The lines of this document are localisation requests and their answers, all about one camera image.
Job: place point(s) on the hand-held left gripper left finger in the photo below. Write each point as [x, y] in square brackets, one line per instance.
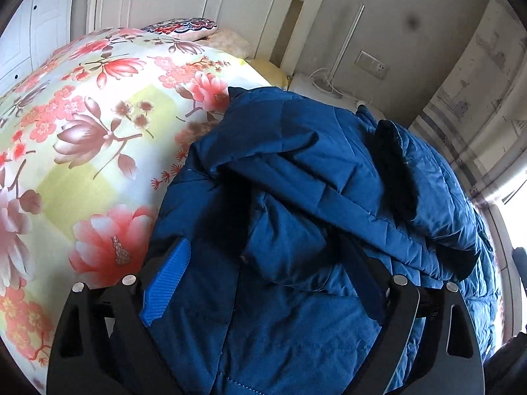
[164, 279]

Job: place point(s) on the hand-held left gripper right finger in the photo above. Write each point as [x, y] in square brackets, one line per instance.
[370, 288]

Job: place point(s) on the blue quilted jacket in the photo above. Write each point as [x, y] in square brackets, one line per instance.
[288, 164]

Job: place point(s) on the floral bed sheet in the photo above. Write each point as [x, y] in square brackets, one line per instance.
[82, 173]

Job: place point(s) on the window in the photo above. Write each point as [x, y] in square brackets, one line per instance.
[508, 230]

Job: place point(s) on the patterned curtain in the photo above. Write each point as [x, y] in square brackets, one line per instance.
[473, 111]

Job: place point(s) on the white nightstand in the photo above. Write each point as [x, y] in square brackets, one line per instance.
[304, 86]

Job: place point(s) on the yellow pillow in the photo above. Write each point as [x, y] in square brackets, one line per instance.
[269, 72]

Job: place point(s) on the beige fuzzy blanket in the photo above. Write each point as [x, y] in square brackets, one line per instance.
[230, 41]

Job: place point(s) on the embroidered floral pillow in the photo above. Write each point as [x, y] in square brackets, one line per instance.
[185, 26]

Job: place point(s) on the white wardrobe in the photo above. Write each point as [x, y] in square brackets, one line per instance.
[41, 28]

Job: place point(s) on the white wooden headboard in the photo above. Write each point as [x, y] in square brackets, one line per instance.
[247, 8]

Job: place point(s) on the wall socket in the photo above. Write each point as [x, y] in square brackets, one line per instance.
[370, 64]

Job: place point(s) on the white wall conduit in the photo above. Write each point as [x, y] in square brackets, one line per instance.
[350, 35]

